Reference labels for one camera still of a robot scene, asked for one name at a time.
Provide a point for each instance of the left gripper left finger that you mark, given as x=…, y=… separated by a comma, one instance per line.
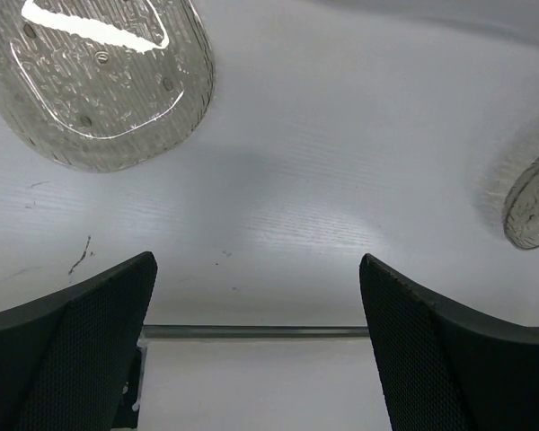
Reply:
x=65, y=357

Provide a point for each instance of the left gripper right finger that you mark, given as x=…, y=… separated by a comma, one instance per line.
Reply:
x=444, y=365

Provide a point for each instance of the clear glass plate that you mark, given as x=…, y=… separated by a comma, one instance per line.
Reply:
x=100, y=86
x=520, y=215

